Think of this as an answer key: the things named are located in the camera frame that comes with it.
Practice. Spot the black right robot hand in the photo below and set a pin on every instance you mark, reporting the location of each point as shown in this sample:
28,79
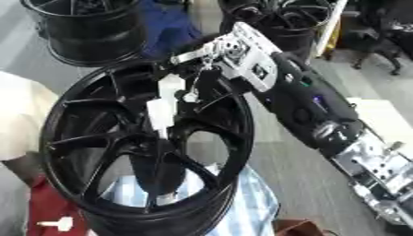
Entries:
211,81

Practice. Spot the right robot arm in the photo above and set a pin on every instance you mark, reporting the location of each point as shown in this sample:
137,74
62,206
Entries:
306,101

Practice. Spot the black spoked wheel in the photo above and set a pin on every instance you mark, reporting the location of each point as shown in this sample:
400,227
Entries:
141,148

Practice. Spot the black wheel rim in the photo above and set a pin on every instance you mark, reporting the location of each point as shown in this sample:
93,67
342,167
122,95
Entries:
293,30
94,33

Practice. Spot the blue fabric item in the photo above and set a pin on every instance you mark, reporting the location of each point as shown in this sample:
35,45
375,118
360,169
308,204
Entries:
169,29

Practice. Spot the white and yellow board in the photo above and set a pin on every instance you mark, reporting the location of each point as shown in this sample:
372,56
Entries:
331,29

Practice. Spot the brown bag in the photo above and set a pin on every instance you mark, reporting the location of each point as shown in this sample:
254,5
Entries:
301,229

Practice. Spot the black office chair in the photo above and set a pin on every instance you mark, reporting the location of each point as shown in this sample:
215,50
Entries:
384,40

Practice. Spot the white flat panel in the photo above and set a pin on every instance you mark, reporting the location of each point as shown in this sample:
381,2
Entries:
387,120

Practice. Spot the person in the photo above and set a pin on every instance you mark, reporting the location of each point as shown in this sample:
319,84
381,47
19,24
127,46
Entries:
21,110

